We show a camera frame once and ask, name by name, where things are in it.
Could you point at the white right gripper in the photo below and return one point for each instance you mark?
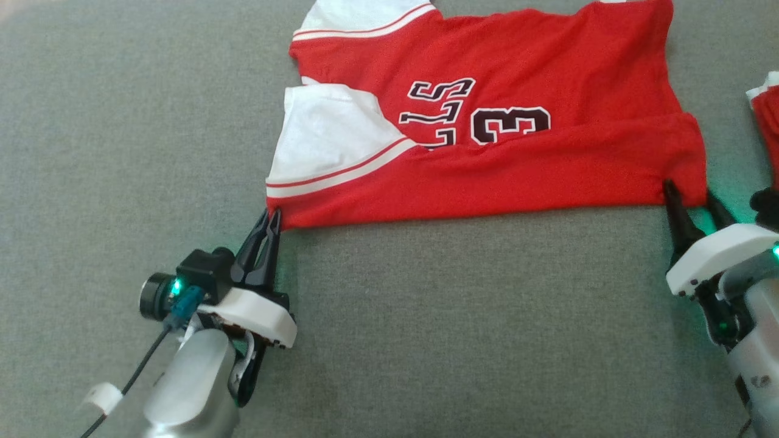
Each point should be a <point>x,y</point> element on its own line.
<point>712,255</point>

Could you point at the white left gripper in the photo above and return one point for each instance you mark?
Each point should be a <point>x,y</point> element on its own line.
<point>255,313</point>

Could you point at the red shorts with white stripe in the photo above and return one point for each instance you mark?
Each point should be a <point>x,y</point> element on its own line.
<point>768,121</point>

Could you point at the red and white numbered jersey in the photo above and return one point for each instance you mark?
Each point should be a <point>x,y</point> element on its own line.
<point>517,176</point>

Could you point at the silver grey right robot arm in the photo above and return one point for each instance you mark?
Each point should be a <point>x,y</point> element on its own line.
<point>761,353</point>

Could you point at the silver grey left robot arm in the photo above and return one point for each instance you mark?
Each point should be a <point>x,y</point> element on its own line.
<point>195,383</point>

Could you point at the grey sofa seat cushion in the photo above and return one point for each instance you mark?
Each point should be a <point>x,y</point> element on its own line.
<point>426,334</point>

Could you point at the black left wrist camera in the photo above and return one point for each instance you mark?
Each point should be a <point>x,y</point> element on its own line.
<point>195,277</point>

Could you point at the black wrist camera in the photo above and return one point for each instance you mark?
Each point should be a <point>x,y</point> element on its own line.
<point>195,277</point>
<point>767,210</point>

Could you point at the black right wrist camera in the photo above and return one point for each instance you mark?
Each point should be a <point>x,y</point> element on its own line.
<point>767,210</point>

